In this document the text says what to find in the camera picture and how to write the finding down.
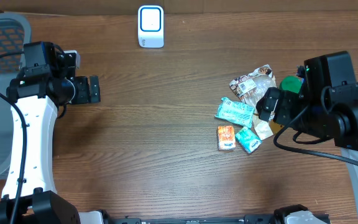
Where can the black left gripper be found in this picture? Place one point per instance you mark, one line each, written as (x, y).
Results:
(84, 96)

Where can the green lid jar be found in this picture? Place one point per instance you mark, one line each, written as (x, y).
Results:
(291, 83)

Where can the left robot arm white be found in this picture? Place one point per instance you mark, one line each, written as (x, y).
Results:
(29, 195)

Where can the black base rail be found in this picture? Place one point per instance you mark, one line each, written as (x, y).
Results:
(291, 214)

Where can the small teal packet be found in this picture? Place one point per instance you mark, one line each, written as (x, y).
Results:
(248, 140)

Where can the teal tissue pack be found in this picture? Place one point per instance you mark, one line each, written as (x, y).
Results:
(235, 112)

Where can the brown white snack pouch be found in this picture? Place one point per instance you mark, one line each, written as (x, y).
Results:
(250, 88)

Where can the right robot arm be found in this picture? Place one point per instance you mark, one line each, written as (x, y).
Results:
(327, 114)

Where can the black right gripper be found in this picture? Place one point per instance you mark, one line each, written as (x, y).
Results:
(286, 108)

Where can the orange snack packet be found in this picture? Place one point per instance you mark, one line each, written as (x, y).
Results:
(226, 138)

